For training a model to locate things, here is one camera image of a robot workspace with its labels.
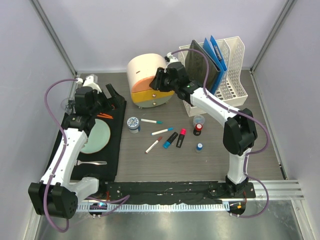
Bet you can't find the white marker green cap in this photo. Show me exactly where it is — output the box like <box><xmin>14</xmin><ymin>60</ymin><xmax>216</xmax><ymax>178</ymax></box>
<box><xmin>140</xmin><ymin>118</ymin><xmax>163</xmax><ymax>124</ymax></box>

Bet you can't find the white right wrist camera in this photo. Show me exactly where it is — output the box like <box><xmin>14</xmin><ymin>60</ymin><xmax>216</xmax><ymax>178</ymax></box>
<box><xmin>164</xmin><ymin>52</ymin><xmax>179</xmax><ymax>68</ymax></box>

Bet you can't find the small blue cap bottle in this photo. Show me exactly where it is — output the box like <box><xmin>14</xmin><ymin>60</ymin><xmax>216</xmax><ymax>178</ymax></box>
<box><xmin>195</xmin><ymin>142</ymin><xmax>203</xmax><ymax>152</ymax></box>

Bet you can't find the white slotted cable duct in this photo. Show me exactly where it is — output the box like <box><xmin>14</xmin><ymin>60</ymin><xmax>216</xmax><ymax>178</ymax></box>
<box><xmin>76</xmin><ymin>201</ymin><xmax>230</xmax><ymax>213</ymax></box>

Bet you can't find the clear glass cup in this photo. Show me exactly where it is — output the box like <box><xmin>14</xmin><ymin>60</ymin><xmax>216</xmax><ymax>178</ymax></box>
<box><xmin>60</xmin><ymin>97</ymin><xmax>75</xmax><ymax>115</ymax></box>

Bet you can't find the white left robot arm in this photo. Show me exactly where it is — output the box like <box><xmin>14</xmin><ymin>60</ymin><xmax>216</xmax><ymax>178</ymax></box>
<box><xmin>28</xmin><ymin>84</ymin><xmax>125</xmax><ymax>220</ymax></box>

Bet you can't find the white marker red cap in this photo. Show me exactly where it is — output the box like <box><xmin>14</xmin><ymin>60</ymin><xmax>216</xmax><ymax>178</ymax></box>
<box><xmin>144</xmin><ymin>136</ymin><xmax>163</xmax><ymax>154</ymax></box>

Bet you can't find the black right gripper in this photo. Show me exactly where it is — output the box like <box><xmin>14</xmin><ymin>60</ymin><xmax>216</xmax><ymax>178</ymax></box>
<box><xmin>149</xmin><ymin>68</ymin><xmax>178</xmax><ymax>93</ymax></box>

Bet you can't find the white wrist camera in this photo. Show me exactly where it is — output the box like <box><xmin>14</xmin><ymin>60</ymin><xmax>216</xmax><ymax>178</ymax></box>
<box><xmin>164</xmin><ymin>52</ymin><xmax>179</xmax><ymax>68</ymax></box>
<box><xmin>76</xmin><ymin>74</ymin><xmax>102</xmax><ymax>93</ymax></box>

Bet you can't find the red black stamp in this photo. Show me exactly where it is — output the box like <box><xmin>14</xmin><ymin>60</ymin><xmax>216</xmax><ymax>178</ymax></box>
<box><xmin>193</xmin><ymin>123</ymin><xmax>203</xmax><ymax>136</ymax></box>

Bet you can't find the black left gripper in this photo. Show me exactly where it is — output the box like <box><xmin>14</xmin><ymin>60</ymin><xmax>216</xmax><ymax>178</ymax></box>
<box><xmin>89</xmin><ymin>84</ymin><xmax>124</xmax><ymax>117</ymax></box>

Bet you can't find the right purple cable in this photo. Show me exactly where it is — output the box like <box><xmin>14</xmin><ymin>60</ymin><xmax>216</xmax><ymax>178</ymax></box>
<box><xmin>169</xmin><ymin>48</ymin><xmax>270</xmax><ymax>218</ymax></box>

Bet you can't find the blue black highlighter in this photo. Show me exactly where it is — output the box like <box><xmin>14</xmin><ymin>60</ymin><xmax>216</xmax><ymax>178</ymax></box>
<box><xmin>163</xmin><ymin>132</ymin><xmax>178</xmax><ymax>149</ymax></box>

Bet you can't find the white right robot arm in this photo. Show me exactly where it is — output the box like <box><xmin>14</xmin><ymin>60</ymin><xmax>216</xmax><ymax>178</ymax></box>
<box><xmin>149</xmin><ymin>61</ymin><xmax>258</xmax><ymax>198</ymax></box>

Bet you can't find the cream round drawer cabinet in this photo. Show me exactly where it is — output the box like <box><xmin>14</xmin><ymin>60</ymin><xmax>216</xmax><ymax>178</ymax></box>
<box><xmin>126</xmin><ymin>53</ymin><xmax>174</xmax><ymax>109</ymax></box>

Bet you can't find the metal spoon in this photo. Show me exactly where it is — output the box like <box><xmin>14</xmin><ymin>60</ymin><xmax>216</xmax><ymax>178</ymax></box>
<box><xmin>74</xmin><ymin>160</ymin><xmax>108</xmax><ymax>166</ymax></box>

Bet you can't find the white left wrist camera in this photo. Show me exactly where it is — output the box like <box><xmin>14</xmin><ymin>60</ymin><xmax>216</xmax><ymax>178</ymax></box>
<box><xmin>76</xmin><ymin>74</ymin><xmax>102</xmax><ymax>93</ymax></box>

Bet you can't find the blue plastic folder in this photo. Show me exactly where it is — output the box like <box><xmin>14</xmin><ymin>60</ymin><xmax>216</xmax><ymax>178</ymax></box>
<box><xmin>203</xmin><ymin>35</ymin><xmax>227</xmax><ymax>94</ymax></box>

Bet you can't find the blue white round tin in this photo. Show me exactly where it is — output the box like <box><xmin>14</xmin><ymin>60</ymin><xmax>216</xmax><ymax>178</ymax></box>
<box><xmin>126</xmin><ymin>116</ymin><xmax>141</xmax><ymax>134</ymax></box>

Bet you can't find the black mounting rail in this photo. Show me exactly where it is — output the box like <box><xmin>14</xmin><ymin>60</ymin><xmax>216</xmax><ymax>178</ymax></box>
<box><xmin>104</xmin><ymin>181</ymin><xmax>256</xmax><ymax>205</ymax></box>

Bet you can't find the clear jar with lid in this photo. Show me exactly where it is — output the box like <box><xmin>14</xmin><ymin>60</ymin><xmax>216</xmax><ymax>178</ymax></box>
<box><xmin>193</xmin><ymin>115</ymin><xmax>205</xmax><ymax>126</ymax></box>

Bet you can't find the pink black highlighter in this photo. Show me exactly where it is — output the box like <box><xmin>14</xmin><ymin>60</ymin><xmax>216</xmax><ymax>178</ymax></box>
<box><xmin>176</xmin><ymin>128</ymin><xmax>187</xmax><ymax>148</ymax></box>

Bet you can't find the cream perforated file organizer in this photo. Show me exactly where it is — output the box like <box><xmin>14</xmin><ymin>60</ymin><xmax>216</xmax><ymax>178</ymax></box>
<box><xmin>178</xmin><ymin>36</ymin><xmax>249</xmax><ymax>117</ymax></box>

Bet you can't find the black cloth mat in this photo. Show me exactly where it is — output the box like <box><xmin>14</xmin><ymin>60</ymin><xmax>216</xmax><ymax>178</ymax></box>
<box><xmin>44</xmin><ymin>99</ymin><xmax>127</xmax><ymax>182</ymax></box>

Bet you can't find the pale green plate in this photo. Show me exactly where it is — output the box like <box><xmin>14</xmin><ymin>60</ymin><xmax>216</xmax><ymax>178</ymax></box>
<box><xmin>80</xmin><ymin>119</ymin><xmax>111</xmax><ymax>154</ymax></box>

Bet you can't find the white marker blue cap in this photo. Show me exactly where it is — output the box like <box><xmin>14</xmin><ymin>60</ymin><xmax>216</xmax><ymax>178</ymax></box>
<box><xmin>150</xmin><ymin>127</ymin><xmax>174</xmax><ymax>136</ymax></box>

